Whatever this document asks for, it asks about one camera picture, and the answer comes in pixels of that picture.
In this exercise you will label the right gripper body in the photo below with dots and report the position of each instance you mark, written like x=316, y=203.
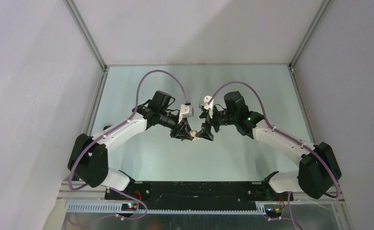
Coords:
x=220, y=118

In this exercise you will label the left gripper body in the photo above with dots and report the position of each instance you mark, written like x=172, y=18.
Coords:
x=172, y=121

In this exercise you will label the pink earbud charging case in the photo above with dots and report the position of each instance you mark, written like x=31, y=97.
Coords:
x=193, y=134

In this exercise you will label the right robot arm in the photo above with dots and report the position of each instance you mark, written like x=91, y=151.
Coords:
x=318, y=168

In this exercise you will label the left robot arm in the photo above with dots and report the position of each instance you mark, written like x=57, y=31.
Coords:
x=89, y=159

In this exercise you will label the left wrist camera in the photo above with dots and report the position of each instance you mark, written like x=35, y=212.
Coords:
x=185, y=111

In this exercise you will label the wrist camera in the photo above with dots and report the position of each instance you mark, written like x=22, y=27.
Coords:
x=185, y=111
x=207, y=107

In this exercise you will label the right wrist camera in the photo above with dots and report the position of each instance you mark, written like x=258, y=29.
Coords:
x=207, y=107

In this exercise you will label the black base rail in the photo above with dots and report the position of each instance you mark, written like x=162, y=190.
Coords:
x=234, y=196

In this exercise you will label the grey cable duct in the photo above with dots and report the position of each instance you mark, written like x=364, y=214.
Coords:
x=93, y=207

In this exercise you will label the aluminium frame profile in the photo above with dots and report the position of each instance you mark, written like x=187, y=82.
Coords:
x=81, y=25

